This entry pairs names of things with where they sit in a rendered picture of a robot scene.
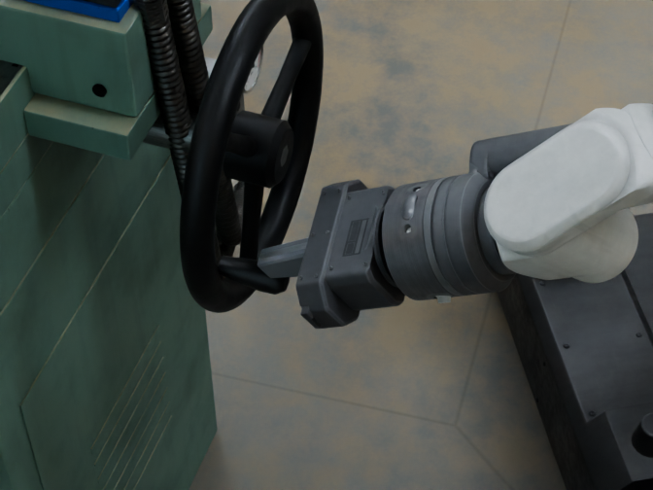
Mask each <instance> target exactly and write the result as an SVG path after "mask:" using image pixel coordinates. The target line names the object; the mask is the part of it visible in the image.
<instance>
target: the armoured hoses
mask: <svg viewBox="0 0 653 490"><path fill-rule="evenodd" d="M133 3H134V7H135V8H136V9H138V10H139V11H140V12H141V14H142V17H143V22H144V24H145V25H144V28H145V29H146V32H145V34H146V35H147V39H146V40H147V41H148V47H149V52H150V58H151V64H152V69H154V70H153V74H154V80H155V85H156V88H155V90H156V91H157V94H156V96H158V100H157V101H158V102H159V107H160V113H161V117H162V120H163V124H164V128H165V134H167V135H168V136H169V138H168V140H169V141H170V142H171V143H173V144H172V145H170V146H171V147H172V148H173V149H171V148H170V149H169V150H170V154H171V157H172V161H173V165H174V170H175V174H176V178H177V182H178V186H179V190H180V195H181V198H182V193H183V184H184V178H185V172H186V166H187V160H188V155H189V153H187V152H185V151H182V149H183V147H182V146H180V145H181V144H184V143H185V141H184V140H183V138H185V137H187V136H188V135H189V128H190V126H191V124H192V121H191V117H190V112H194V113H197V114H198V111H199V108H200V104H201V101H202V98H203V95H204V92H205V89H206V87H207V84H208V81H209V75H208V71H207V66H206V61H205V57H204V52H203V48H202V44H201V39H200V35H199V30H198V25H197V21H196V16H195V12H194V7H193V3H192V0H133ZM176 144H178V145H176ZM243 203H244V182H242V181H239V182H238V183H237V184H235V186H234V188H233V187H232V183H231V179H230V178H227V177H226V176H225V175H224V173H223V171H222V176H221V181H220V188H219V195H218V203H217V212H216V228H217V230H215V250H216V261H217V267H218V268H219V263H220V260H221V258H222V257H223V256H228V257H232V255H233V252H234V249H235V247H236V245H239V244H240V243H241V234H242V225H243Z"/></svg>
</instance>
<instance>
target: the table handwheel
mask: <svg viewBox="0 0 653 490"><path fill-rule="evenodd" d="M284 16H286V17H287V19H288V21H289V24H290V28H291V33H292V44H291V47H290V49H289V52H288V54H287V57H286V59H285V61H284V64H283V66H282V69H281V71H280V74H279V76H278V79H277V81H276V83H275V85H274V87H273V89H272V90H271V93H270V95H269V97H268V99H267V101H266V103H265V105H264V108H263V110H262V112H261V114H257V113H253V112H249V111H245V110H243V111H241V112H239V113H238V114H236V111H237V108H238V105H239V102H240V99H241V96H242V93H243V90H244V87H245V85H246V83H247V80H248V78H249V75H250V73H251V70H252V68H253V65H254V63H255V61H256V59H257V57H258V53H259V51H260V49H261V47H262V46H263V44H264V42H265V40H266V39H267V37H268V35H269V34H270V32H271V31H272V29H273V28H274V27H275V25H276V24H277V23H278V22H279V21H280V19H281V18H282V17H284ZM323 68H324V42H323V30H322V25H321V20H320V16H319V12H318V9H317V6H316V3H315V1H314V0H251V1H250V2H249V3H248V5H247V6H246V7H245V8H244V10H243V11H242V13H241V14H240V16H239V17H238V19H237V20H236V21H235V23H234V24H233V26H232V28H231V30H230V32H229V34H228V36H227V37H226V39H225V42H224V44H223V47H222V49H221V51H220V53H219V56H218V58H217V60H216V63H215V65H214V68H213V70H212V73H211V76H210V78H209V81H208V84H207V87H206V89H205V92H204V95H203V98H202V101H201V104H200V108H199V111H198V114H197V113H194V112H190V117H191V121H192V124H191V126H190V128H189V135H188V136H187V137H185V138H183V140H184V141H185V143H184V144H181V145H180V146H182V147H183V149H182V151H185V152H187V153H189V155H188V160H187V166H186V172H185V178H184V184H183V193H182V203H181V216H180V252H181V262H182V269H183V273H184V277H185V280H186V283H187V286H188V289H189V292H190V294H191V296H192V297H193V299H194V300H195V301H196V302H197V303H198V304H199V305H200V306H201V307H203V308H204V309H206V310H208V311H211V312H216V313H223V312H228V311H230V310H232V309H235V308H237V307H238V306H240V305H241V304H242V303H243V302H245V301H246V300H247V299H248V298H249V297H250V296H251V295H252V294H253V292H254V291H255V289H252V288H250V287H247V286H244V285H242V284H239V283H237V282H235V281H232V280H230V279H228V278H226V277H225V278H224V279H221V277H220V275H219V272H218V267H217V261H216V250H215V225H216V212H217V203H218V195H219V188H220V181H221V176H222V171H223V173H224V175H225V176H226V177H227V178H230V179H234V180H238V181H242V182H244V203H243V225H242V234H241V245H240V255H239V258H245V259H252V260H258V259H259V255H260V252H261V250H262V249H265V248H269V247H273V246H277V245H281V244H282V242H283V240H284V238H285V235H286V233H287V230H288V228H289V225H290V223H291V220H292V216H293V213H294V210H295V207H296V204H297V202H298V199H299V196H300V192H301V189H302V186H303V182H304V179H305V175H306V171H307V167H308V164H309V159H310V156H311V152H312V147H313V143H314V138H315V133H316V127H317V121H318V116H319V110H320V102H321V94H322V83H323ZM291 93H292V97H291V105H290V111H289V117H288V121H285V120H281V118H282V115H283V113H284V110H285V107H286V105H287V102H288V100H289V97H290V94H291ZM168 138H169V136H168V135H167V134H165V128H164V124H163V120H162V117H161V113H160V114H159V116H158V117H157V119H156V121H155V123H154V124H153V126H152V128H151V129H150V131H149V132H148V134H147V136H146V137H145V139H144V140H143V142H144V143H148V144H152V145H156V146H159V147H163V148H167V149H170V148H171V149H173V148H172V147H171V146H170V145H172V144H173V143H171V142H170V141H169V140H168ZM264 188H269V189H271V191H270V194H269V197H268V199H267V201H266V204H265V207H264V210H263V212H262V215H261V206H262V198H263V190H264ZM260 215H261V216H260Z"/></svg>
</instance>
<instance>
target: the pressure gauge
mask: <svg viewBox="0 0 653 490"><path fill-rule="evenodd" d="M262 60H263V46H262V47H261V49H260V51H259V53H258V57H257V59H256V61H255V67H254V68H252V70H251V73H250V75H249V78H248V80H247V83H246V85H245V87H244V90H243V93H245V94H248V93H250V92H251V91H252V90H253V89H254V87H255V85H256V83H257V81H258V77H259V73H260V70H261V65H262Z"/></svg>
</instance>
